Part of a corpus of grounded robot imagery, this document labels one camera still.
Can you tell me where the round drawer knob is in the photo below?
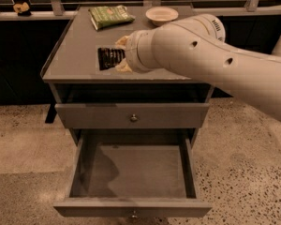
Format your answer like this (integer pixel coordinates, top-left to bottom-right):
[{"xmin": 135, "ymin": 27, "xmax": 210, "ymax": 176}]
[
  {"xmin": 130, "ymin": 210, "xmax": 138, "ymax": 219},
  {"xmin": 130, "ymin": 114, "xmax": 139, "ymax": 123}
]

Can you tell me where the white paper bowl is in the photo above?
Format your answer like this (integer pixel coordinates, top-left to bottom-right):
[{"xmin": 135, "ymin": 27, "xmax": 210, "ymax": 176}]
[{"xmin": 146, "ymin": 7, "xmax": 179, "ymax": 26}]

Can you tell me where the small yellow black object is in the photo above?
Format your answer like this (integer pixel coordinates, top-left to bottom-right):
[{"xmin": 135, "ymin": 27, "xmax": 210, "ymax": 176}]
[{"xmin": 13, "ymin": 2, "xmax": 31, "ymax": 16}]

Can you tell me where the black rxbar chocolate bar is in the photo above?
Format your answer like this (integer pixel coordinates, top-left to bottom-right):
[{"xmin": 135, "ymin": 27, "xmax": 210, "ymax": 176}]
[{"xmin": 97, "ymin": 48, "xmax": 125, "ymax": 70}]

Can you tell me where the round middle drawer knob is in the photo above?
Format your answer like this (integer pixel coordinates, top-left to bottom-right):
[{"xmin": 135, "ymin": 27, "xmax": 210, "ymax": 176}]
[{"xmin": 130, "ymin": 210, "xmax": 138, "ymax": 219}]

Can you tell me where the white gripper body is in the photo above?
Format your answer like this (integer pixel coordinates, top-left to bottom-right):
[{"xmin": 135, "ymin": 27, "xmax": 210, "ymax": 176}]
[{"xmin": 125, "ymin": 30, "xmax": 156, "ymax": 73}]

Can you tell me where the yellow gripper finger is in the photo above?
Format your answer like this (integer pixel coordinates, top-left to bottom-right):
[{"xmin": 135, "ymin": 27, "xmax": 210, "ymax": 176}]
[
  {"xmin": 115, "ymin": 36, "xmax": 129, "ymax": 50},
  {"xmin": 115, "ymin": 59, "xmax": 132, "ymax": 72}
]

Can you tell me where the green chip bag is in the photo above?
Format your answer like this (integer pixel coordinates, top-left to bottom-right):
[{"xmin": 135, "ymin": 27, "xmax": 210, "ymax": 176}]
[{"xmin": 88, "ymin": 5, "xmax": 135, "ymax": 31}]

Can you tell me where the round top drawer knob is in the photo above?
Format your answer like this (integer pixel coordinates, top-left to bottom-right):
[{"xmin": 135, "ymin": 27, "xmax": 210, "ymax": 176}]
[{"xmin": 130, "ymin": 114, "xmax": 139, "ymax": 123}]

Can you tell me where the metal window rail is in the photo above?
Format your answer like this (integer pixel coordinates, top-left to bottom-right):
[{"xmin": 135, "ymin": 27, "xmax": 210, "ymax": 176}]
[{"xmin": 0, "ymin": 0, "xmax": 281, "ymax": 23}]

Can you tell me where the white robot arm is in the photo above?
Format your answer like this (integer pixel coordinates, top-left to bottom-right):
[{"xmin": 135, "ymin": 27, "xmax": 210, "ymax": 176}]
[{"xmin": 116, "ymin": 14, "xmax": 281, "ymax": 122}]

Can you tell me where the grey drawer cabinet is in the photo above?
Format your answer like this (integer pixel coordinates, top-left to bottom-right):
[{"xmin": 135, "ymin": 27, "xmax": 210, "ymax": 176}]
[{"xmin": 42, "ymin": 7, "xmax": 213, "ymax": 143}]

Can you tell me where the open grey middle drawer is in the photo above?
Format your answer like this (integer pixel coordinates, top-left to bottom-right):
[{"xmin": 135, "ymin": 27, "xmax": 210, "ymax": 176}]
[{"xmin": 54, "ymin": 138, "xmax": 212, "ymax": 218}]

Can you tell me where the grey top drawer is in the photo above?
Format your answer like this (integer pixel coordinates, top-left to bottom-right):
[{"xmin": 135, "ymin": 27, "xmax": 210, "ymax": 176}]
[{"xmin": 55, "ymin": 103, "xmax": 209, "ymax": 129}]

